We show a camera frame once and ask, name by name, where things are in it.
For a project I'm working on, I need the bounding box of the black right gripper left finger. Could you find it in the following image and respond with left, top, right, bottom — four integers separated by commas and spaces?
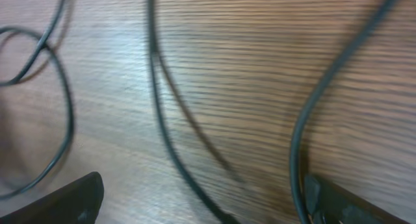
1, 171, 104, 224

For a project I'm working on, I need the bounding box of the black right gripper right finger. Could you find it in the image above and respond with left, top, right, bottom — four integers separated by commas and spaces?
304, 174, 408, 224

